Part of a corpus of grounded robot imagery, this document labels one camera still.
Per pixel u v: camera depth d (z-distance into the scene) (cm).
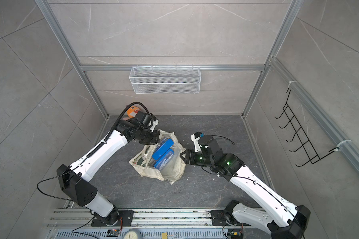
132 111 110
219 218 73
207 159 56
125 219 73
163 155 90
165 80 101
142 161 76
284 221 38
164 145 90
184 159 62
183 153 67
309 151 64
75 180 41
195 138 64
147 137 66
